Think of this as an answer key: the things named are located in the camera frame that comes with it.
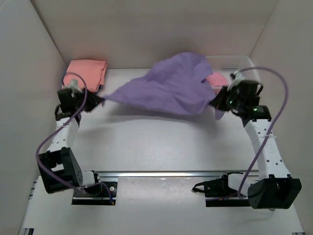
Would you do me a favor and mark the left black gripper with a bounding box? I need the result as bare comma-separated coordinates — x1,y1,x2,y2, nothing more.
75,86,106,112

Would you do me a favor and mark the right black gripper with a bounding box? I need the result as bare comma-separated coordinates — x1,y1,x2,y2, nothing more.
208,87,243,114

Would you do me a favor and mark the purple t shirt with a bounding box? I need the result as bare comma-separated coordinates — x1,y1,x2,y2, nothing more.
103,52,216,116

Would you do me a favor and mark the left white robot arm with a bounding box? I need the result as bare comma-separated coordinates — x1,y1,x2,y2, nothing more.
36,88,104,195

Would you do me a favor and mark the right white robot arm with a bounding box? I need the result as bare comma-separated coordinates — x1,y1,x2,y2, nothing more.
210,80,302,210

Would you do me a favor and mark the folded salmon pink t shirt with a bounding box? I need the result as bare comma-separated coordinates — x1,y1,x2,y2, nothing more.
63,59,107,93

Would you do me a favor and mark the white plastic basket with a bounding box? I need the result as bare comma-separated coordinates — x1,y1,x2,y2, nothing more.
206,55,254,94

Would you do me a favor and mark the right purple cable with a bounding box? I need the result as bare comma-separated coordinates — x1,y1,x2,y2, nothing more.
205,66,290,203

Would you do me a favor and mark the purple cable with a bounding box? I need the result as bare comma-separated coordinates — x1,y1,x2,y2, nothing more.
205,66,290,203
36,72,116,206

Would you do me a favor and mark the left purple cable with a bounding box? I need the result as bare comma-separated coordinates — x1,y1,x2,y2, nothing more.
36,72,116,206

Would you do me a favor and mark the aluminium rail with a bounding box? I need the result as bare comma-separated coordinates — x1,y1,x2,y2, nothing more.
92,170,260,179

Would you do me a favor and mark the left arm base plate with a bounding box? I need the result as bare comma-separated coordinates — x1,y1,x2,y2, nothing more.
71,177,118,206

